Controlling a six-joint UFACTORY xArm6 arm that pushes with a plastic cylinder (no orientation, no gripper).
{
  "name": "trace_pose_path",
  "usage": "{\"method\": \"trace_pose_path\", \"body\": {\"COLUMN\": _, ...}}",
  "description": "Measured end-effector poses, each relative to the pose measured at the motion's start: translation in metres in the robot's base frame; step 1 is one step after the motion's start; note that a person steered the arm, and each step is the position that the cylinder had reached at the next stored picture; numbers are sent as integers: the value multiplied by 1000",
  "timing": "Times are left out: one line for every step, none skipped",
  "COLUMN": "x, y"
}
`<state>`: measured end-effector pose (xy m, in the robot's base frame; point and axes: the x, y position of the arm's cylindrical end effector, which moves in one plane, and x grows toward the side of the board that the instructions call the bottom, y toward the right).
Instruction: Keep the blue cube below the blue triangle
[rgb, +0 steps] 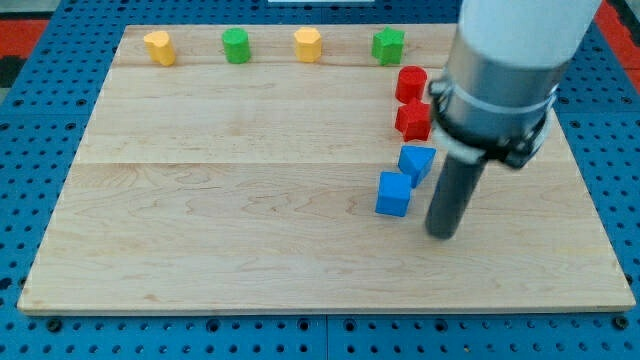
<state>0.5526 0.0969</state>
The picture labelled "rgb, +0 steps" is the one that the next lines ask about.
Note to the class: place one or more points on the red star block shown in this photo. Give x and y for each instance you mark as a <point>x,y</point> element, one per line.
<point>413,121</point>

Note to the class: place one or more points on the light wooden board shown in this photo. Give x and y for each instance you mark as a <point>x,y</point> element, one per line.
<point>207,188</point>

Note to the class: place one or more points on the yellow hexagon block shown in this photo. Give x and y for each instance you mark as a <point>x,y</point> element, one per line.
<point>308,44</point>

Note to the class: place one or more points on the red cylinder block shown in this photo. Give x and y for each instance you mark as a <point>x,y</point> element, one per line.
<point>411,84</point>

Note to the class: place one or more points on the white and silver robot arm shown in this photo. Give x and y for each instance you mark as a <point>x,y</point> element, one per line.
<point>494,98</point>

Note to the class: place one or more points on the green cylinder block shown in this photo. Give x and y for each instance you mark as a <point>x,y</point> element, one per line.
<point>236,45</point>

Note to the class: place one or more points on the blue triangle block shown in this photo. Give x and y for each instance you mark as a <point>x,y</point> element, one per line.
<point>416,162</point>

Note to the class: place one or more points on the yellow heart block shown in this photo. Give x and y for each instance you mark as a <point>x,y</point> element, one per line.
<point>160,48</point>

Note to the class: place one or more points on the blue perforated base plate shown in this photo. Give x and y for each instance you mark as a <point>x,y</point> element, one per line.
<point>43,116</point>

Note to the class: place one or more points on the blue cube block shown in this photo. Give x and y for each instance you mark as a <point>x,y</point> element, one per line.
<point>394,194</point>

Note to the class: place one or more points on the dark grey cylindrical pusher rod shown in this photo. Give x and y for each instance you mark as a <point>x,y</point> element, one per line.
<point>456,184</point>

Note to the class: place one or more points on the green star block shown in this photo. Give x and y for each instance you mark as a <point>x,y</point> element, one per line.
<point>387,46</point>

